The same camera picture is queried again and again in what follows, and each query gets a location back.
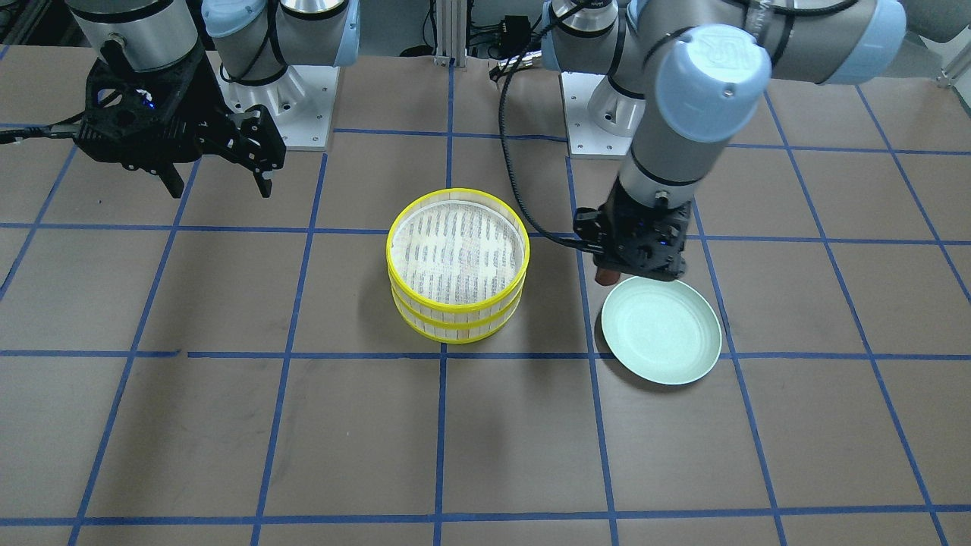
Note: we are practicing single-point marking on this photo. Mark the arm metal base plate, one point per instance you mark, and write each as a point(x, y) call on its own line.
point(600, 120)
point(301, 102)

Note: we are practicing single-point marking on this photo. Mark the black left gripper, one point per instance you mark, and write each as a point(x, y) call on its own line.
point(616, 220)

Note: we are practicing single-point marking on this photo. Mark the yellow bamboo steamer layer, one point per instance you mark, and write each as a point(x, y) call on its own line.
point(457, 251)
point(448, 331)

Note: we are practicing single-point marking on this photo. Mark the light green plate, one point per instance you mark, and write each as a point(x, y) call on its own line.
point(664, 332)

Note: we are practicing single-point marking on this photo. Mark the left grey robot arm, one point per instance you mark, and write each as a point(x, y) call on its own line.
point(699, 68)

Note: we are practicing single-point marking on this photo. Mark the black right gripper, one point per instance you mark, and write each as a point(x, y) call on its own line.
point(199, 97)

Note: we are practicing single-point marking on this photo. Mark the brown bun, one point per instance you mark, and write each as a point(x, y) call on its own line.
point(606, 277)

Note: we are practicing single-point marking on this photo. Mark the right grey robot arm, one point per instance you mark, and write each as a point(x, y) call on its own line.
point(248, 42)

